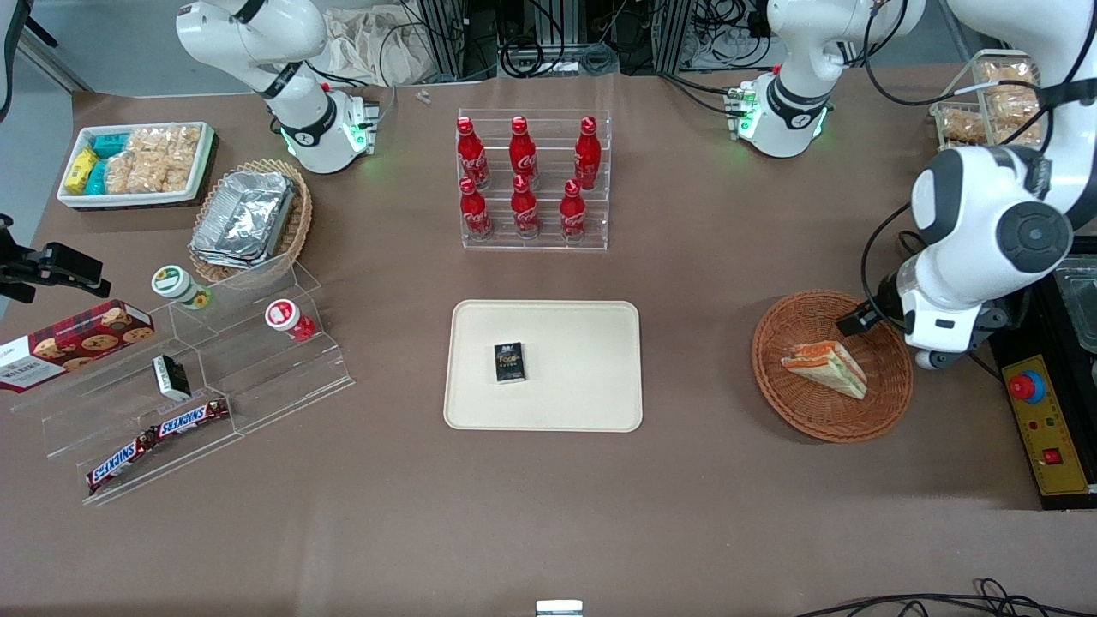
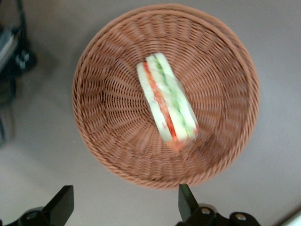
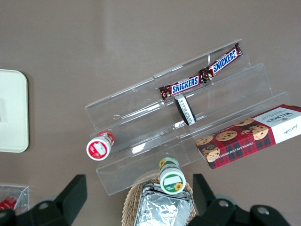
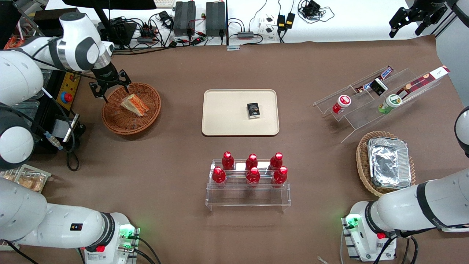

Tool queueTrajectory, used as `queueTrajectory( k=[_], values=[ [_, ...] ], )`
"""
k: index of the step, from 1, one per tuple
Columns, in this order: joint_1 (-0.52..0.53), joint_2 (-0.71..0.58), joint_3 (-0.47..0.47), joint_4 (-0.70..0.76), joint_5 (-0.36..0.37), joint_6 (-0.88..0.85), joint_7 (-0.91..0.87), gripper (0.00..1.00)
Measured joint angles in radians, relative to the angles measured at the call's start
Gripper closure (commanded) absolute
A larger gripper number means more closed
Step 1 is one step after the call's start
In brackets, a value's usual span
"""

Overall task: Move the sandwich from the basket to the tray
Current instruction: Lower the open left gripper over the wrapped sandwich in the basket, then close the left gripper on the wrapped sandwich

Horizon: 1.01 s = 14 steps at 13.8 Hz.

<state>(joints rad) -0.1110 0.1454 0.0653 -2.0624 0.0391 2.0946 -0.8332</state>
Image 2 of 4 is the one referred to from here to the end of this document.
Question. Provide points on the triangle sandwich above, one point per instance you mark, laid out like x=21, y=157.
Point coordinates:
x=164, y=99

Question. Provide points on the brown round wicker basket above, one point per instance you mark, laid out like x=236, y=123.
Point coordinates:
x=211, y=99

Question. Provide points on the cream plastic tray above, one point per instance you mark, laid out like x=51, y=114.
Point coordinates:
x=294, y=220

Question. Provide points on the black metal equipment mount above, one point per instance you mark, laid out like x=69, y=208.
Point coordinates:
x=9, y=77

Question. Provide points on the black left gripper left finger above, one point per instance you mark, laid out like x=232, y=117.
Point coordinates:
x=58, y=207

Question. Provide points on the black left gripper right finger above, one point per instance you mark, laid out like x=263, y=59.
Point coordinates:
x=188, y=207

